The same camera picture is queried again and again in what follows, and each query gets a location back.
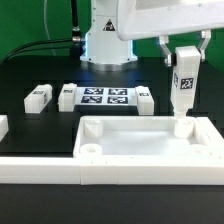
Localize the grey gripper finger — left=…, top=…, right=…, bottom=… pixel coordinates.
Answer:
left=198, top=30, right=211, bottom=61
left=158, top=36, right=172, bottom=67

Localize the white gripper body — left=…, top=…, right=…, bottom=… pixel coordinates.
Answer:
left=117, top=0, right=224, bottom=40

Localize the white desk top tray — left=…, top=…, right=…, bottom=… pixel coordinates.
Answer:
left=73, top=116, right=224, bottom=168

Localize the marker sheet with tags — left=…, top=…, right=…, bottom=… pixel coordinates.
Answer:
left=75, top=87, right=137, bottom=106

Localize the white block left edge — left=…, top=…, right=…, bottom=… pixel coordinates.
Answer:
left=0, top=115, right=9, bottom=142

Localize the white L-shaped obstacle fence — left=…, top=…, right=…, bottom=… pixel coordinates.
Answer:
left=0, top=116, right=224, bottom=186

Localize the black vertical cable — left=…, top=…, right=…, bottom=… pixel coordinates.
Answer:
left=70, top=0, right=81, bottom=38

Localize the thin white cable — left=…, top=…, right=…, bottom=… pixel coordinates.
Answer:
left=43, top=0, right=57, bottom=57

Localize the black cable pair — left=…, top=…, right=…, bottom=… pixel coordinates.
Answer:
left=2, top=37, right=84, bottom=63

